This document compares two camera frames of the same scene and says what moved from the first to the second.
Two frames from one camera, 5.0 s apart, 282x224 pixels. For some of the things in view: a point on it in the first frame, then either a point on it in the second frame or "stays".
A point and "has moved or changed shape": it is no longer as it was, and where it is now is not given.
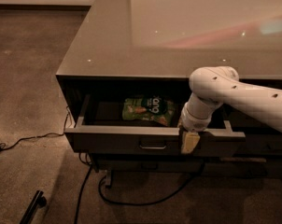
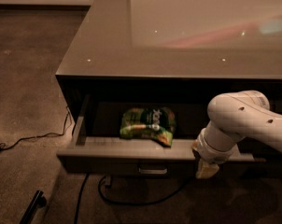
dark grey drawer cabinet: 126,77 stays
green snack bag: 150,107 -> 157,123
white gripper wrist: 193,121 -> 210,152
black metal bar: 38,202 stays
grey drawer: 101,128 has moved or changed shape
